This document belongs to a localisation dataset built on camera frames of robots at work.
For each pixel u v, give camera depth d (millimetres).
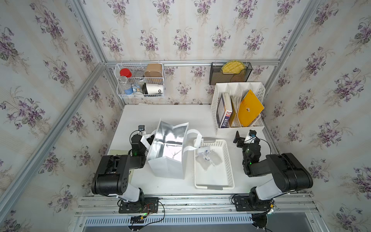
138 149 703
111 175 449
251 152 683
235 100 911
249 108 971
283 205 732
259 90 1001
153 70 882
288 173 456
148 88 927
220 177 829
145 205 719
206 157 884
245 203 731
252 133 750
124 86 905
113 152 931
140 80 933
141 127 794
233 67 941
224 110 856
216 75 981
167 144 959
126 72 913
